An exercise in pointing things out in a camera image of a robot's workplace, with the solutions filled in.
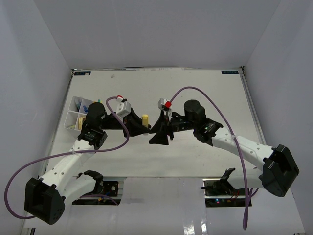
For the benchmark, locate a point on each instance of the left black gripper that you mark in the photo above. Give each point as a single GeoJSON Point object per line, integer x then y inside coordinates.
{"type": "Point", "coordinates": [132, 121]}

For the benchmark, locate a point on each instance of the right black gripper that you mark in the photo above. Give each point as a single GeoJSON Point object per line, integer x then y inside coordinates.
{"type": "Point", "coordinates": [161, 137]}

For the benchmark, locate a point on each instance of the small yellow cylinder eraser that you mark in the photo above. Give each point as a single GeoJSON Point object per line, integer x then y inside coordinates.
{"type": "Point", "coordinates": [145, 120]}

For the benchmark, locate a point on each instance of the dark blue pen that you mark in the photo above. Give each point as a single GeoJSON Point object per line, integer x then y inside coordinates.
{"type": "Point", "coordinates": [77, 101]}

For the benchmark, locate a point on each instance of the yellow glue stick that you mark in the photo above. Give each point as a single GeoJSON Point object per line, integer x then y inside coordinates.
{"type": "Point", "coordinates": [147, 130]}

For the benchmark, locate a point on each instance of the yellow tape roll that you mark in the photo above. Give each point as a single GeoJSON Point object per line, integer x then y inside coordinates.
{"type": "Point", "coordinates": [80, 122]}

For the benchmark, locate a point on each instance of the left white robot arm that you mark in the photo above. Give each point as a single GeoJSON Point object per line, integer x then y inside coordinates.
{"type": "Point", "coordinates": [47, 197]}

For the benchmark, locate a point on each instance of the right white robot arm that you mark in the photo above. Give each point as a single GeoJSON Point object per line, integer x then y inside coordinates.
{"type": "Point", "coordinates": [275, 170]}

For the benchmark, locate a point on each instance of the white compartment organizer box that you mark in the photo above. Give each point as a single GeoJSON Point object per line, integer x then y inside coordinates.
{"type": "Point", "coordinates": [72, 114]}

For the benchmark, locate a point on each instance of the blue logo sticker right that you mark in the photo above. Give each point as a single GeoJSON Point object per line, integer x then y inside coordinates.
{"type": "Point", "coordinates": [229, 72]}

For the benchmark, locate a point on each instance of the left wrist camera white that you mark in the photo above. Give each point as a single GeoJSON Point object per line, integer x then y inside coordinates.
{"type": "Point", "coordinates": [123, 108]}

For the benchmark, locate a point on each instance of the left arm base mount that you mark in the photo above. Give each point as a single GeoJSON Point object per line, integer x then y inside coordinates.
{"type": "Point", "coordinates": [105, 193]}

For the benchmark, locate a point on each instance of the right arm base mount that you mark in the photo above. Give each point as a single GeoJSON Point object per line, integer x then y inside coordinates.
{"type": "Point", "coordinates": [221, 193]}

